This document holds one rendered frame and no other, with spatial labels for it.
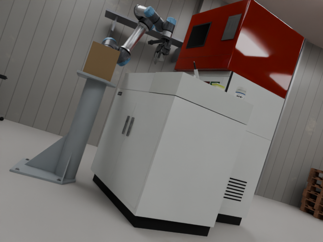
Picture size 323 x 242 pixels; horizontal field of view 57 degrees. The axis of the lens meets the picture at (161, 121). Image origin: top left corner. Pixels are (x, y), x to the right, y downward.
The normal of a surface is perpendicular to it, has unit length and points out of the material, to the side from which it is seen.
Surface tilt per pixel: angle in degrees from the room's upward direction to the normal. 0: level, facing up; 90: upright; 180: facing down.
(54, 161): 90
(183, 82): 90
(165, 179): 90
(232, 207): 90
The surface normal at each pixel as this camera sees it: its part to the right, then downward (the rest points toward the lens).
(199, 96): 0.48, 0.14
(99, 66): 0.27, 0.07
